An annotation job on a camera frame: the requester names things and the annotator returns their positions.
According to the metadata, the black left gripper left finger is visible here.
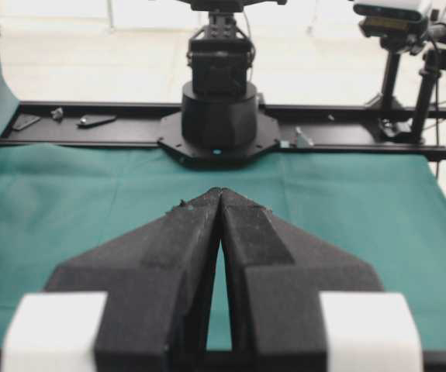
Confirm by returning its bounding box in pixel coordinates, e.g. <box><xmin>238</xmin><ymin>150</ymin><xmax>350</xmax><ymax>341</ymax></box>
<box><xmin>45</xmin><ymin>188</ymin><xmax>222</xmax><ymax>371</ymax></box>

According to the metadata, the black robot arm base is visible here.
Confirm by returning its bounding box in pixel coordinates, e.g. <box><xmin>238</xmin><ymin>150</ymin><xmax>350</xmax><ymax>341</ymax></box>
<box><xmin>157</xmin><ymin>1</ymin><xmax>280</xmax><ymax>162</ymax></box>

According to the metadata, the black flat bracket piece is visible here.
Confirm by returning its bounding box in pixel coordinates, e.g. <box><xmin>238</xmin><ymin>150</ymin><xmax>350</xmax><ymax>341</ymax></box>
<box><xmin>76</xmin><ymin>115</ymin><xmax>117</xmax><ymax>129</ymax></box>

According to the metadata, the small grey metal bracket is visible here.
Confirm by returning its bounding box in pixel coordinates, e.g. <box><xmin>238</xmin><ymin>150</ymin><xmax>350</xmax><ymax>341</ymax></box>
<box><xmin>295</xmin><ymin>126</ymin><xmax>314</xmax><ymax>149</ymax></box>

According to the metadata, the white camera on stand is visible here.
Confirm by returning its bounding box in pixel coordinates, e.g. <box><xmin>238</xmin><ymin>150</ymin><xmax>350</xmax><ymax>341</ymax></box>
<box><xmin>353</xmin><ymin>0</ymin><xmax>433</xmax><ymax>54</ymax></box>

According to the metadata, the green table cloth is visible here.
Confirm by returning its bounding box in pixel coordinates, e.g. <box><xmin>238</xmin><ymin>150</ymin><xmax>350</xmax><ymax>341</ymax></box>
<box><xmin>0</xmin><ymin>145</ymin><xmax>446</xmax><ymax>350</ymax></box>

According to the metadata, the black aluminium rail frame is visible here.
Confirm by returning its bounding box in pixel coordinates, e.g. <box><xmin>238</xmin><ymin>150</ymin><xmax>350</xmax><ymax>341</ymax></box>
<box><xmin>0</xmin><ymin>102</ymin><xmax>446</xmax><ymax>162</ymax></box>

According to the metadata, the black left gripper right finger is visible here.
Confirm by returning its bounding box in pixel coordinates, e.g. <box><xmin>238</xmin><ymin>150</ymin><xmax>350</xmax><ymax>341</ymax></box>
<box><xmin>221</xmin><ymin>188</ymin><xmax>384</xmax><ymax>371</ymax></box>

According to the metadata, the black camera stand pole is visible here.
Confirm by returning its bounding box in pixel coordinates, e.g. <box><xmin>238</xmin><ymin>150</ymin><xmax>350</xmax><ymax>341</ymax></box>
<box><xmin>379</xmin><ymin>22</ymin><xmax>446</xmax><ymax>143</ymax></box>

